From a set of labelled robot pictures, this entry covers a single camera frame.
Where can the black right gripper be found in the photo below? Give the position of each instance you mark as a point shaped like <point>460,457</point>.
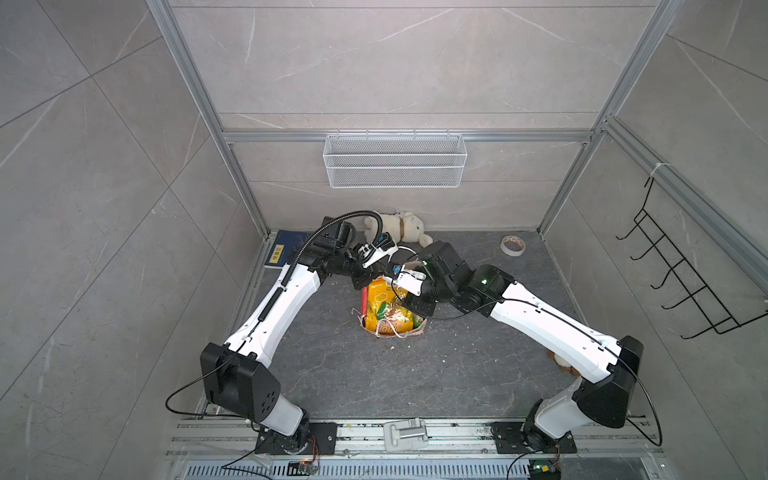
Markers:
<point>419,307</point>

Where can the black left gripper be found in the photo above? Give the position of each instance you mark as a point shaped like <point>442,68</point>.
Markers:
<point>369,273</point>

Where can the strawberry print paper bag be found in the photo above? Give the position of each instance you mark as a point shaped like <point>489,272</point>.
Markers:
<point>390,318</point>

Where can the large yellow snack bag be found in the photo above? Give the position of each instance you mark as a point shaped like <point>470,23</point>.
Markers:
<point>384,303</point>

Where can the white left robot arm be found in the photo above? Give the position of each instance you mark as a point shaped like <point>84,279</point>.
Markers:
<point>236,375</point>

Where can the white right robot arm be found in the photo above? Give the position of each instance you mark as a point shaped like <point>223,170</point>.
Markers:
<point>607,366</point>

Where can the white plush bear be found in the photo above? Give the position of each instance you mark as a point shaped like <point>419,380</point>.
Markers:
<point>405,227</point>

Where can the white tape roll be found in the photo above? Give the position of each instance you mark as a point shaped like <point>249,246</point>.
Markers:
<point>512,245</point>

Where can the small brown white plush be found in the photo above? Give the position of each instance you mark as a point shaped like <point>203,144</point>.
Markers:
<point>563,364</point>

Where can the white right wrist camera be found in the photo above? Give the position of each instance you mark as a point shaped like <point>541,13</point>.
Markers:
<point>410,280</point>

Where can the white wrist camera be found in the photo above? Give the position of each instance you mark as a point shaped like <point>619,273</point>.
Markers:
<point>410,280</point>
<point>369,254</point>

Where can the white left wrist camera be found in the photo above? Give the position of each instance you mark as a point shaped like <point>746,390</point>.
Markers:
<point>369,254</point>

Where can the white wire mesh basket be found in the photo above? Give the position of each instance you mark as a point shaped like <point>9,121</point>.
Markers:
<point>394,161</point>

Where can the grey rail bracket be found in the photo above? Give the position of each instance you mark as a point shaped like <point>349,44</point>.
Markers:
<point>405,435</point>

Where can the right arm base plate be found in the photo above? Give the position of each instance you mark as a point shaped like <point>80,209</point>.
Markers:
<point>515,437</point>

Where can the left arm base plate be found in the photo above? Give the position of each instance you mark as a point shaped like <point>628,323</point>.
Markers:
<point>313,437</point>

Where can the black wire hook rack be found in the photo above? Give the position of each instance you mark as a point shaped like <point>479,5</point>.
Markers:
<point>697,291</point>

